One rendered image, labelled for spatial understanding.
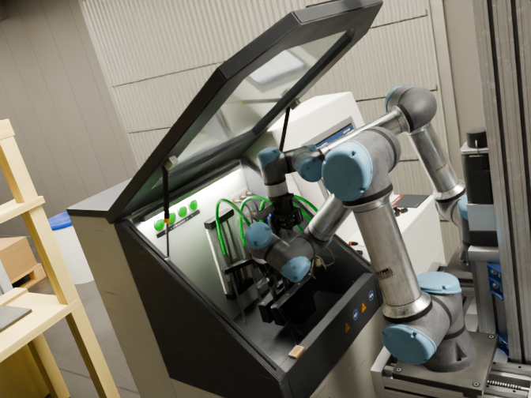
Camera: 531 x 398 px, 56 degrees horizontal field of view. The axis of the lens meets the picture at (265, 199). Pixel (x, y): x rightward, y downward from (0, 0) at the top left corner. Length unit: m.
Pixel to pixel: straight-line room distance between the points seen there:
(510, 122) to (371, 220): 0.40
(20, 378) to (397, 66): 3.17
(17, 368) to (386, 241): 3.03
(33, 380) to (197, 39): 2.74
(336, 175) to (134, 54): 3.78
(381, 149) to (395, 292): 0.32
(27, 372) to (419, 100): 3.08
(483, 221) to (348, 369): 0.81
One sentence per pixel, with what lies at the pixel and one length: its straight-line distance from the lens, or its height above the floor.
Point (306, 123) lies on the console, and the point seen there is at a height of 1.51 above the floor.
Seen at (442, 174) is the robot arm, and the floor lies 1.35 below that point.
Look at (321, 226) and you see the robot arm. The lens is 1.37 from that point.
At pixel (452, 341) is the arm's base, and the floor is 1.11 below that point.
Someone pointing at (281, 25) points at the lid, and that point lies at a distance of 1.21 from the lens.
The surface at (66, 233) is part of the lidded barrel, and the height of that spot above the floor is 0.57.
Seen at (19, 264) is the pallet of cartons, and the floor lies 0.28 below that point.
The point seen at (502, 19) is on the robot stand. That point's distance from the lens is 1.24.
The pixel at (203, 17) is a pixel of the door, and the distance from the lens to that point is 4.13.
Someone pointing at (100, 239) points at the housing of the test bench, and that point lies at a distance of 1.93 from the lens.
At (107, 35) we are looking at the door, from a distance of 4.93.
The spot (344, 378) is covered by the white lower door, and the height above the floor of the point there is 0.71.
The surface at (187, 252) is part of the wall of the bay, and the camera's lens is 1.98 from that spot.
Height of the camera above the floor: 1.94
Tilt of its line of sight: 18 degrees down
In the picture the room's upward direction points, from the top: 14 degrees counter-clockwise
